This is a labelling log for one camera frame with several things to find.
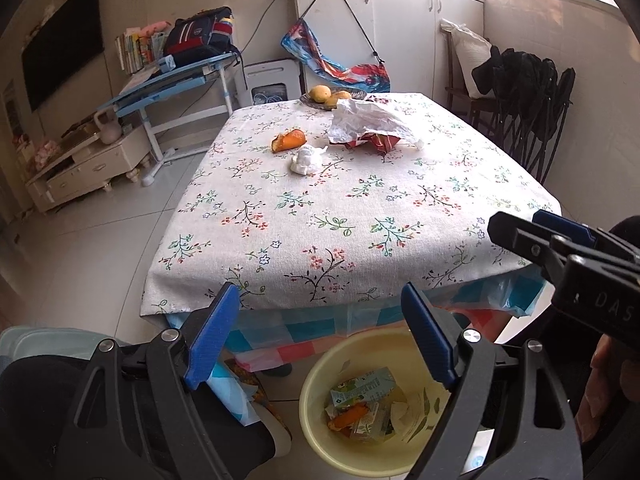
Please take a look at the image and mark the black jacket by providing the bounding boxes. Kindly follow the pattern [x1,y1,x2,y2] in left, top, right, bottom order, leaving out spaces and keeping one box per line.
[472,46,558,101]

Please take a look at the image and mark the pink kettlebell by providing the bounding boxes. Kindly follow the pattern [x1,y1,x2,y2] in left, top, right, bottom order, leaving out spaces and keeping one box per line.
[94,111,122,145]

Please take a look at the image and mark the black lap cloth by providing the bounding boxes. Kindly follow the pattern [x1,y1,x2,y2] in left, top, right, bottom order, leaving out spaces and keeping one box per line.
[0,355,278,480]

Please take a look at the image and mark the large white plastic bag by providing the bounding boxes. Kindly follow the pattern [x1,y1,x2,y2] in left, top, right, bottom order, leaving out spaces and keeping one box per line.
[327,99,426,150]

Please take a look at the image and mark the wooden chair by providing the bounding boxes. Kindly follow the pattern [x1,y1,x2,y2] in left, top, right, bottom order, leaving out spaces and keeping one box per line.
[442,30,493,127]

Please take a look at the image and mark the blue study desk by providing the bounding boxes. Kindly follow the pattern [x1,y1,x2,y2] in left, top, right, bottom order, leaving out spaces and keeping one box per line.
[97,52,246,187]

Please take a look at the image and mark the crumpled white tissue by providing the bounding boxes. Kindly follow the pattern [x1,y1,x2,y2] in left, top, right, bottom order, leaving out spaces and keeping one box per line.
[291,143,328,175]

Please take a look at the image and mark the white pillow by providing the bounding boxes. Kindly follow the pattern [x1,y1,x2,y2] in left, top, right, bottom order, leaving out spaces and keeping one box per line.
[440,19,493,98]

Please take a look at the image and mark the pink patterned box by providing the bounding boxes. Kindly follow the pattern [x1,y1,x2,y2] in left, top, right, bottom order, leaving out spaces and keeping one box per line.
[32,140,61,167]

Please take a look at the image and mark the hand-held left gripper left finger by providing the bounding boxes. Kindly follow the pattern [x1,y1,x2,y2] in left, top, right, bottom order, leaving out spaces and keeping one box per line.
[55,282,241,480]

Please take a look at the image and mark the person's right hand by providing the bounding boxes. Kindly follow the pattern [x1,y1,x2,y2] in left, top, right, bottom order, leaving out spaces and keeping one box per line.
[575,336,640,442]

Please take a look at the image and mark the floral tablecloth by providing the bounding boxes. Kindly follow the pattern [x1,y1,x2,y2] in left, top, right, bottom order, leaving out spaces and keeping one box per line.
[140,91,562,317]

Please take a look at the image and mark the cream television cabinet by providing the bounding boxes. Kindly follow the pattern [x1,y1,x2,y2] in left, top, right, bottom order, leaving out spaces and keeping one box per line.
[26,125,153,213]

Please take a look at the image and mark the checkered plastic table cover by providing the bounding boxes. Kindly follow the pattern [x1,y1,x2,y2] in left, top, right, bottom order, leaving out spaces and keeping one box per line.
[165,266,547,427]

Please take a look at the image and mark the row of books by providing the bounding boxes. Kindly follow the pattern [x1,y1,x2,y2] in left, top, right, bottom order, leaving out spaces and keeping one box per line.
[115,27,168,74]

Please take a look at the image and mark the black wall cable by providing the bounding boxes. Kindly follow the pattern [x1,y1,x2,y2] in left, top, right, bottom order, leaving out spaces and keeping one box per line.
[239,0,294,55]

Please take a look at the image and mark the dark striped backpack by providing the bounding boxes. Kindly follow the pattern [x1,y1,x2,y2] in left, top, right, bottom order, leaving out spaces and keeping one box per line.
[164,6,241,59]

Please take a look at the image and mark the white floor appliance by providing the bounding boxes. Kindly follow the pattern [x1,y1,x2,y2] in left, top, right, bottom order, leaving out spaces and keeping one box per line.
[243,58,301,107]

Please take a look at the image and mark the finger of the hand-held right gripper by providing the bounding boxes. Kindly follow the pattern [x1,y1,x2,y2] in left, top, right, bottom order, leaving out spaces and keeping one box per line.
[487,212,568,283]
[532,209,599,250]

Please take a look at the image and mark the blue green milk carton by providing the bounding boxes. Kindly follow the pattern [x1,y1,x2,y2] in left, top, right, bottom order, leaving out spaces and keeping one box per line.
[328,367,397,411]

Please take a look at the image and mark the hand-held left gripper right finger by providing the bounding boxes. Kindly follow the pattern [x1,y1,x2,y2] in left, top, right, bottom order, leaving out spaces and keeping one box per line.
[400,282,584,480]

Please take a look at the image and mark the yellow plastic bin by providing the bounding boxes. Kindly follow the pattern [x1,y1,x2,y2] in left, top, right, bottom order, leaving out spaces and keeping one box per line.
[299,328,481,478]

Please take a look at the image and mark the colourful strap bag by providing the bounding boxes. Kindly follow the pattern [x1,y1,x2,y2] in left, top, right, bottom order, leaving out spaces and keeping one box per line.
[281,0,391,93]

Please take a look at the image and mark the white storage cabinet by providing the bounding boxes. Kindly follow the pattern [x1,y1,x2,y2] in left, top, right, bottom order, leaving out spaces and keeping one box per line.
[291,0,486,111]

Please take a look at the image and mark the black wall television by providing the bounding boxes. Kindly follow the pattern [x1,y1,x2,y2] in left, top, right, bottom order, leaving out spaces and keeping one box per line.
[21,0,106,113]

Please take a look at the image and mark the light blue seat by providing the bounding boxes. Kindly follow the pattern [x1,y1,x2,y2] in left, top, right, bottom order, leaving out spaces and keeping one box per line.
[0,325,103,362]

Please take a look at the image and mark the woven fruit basket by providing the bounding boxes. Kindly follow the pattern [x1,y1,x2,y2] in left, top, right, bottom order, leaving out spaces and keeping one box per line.
[300,87,368,110]

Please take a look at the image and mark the red snack packet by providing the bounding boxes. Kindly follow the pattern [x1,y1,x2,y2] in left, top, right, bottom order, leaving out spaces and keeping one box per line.
[345,131,401,155]

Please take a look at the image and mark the black folding chairs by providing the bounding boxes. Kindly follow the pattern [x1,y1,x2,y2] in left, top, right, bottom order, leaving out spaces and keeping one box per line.
[492,67,576,184]

